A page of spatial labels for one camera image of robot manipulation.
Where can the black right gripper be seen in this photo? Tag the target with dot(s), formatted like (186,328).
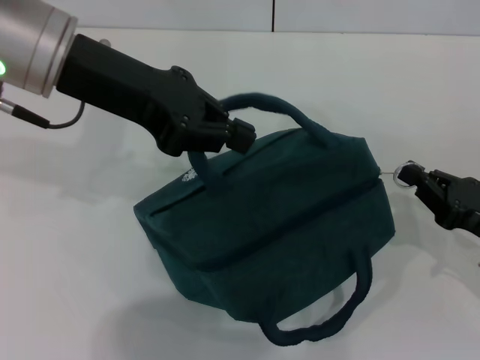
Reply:
(453,202)

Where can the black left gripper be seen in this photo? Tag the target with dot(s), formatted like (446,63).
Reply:
(131,93)

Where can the teal fabric lunch bag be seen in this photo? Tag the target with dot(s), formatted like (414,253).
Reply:
(270,225)

